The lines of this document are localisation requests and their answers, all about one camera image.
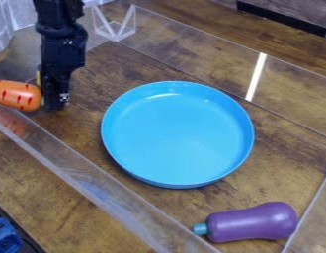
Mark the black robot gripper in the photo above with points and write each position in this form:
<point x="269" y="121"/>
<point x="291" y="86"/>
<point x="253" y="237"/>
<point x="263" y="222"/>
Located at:
<point x="62" y="49"/>

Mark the orange toy carrot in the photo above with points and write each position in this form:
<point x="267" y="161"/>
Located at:
<point x="21" y="96"/>

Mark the blue round tray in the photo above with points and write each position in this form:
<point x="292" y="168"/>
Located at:
<point x="177" y="134"/>

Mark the yellow toy lemon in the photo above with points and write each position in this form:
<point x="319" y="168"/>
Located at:
<point x="38" y="78"/>

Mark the white mesh curtain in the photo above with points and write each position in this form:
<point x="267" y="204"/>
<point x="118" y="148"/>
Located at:
<point x="17" y="15"/>

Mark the blue object at corner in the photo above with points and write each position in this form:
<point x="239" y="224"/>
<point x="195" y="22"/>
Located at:
<point x="10" y="241"/>

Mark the purple toy eggplant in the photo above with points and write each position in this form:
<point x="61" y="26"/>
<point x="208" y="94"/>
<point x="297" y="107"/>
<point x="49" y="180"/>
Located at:
<point x="267" y="221"/>

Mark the clear acrylic barrier frame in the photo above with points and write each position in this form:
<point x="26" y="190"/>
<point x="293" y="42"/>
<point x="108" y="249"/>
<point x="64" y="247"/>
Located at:
<point x="81" y="206"/>

